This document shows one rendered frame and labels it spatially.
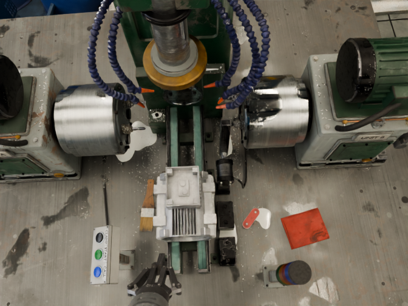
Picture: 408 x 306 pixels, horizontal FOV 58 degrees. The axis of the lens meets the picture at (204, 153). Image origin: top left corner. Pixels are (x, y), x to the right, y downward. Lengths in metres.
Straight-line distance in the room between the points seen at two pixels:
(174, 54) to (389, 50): 0.58
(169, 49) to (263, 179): 0.72
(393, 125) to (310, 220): 0.46
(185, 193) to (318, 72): 0.58
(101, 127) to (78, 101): 0.11
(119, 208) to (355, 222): 0.90
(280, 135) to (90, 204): 0.78
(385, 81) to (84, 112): 0.89
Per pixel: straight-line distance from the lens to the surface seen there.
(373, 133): 1.25
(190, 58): 1.03
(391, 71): 1.13
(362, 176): 1.58
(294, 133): 1.23
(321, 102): 1.23
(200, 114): 1.43
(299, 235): 1.44
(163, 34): 0.91
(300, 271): 1.01
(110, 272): 1.17
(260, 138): 1.22
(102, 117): 1.21
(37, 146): 1.25
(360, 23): 1.93
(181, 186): 1.11
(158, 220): 1.16
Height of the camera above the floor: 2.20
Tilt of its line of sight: 70 degrees down
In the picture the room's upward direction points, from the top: 4 degrees counter-clockwise
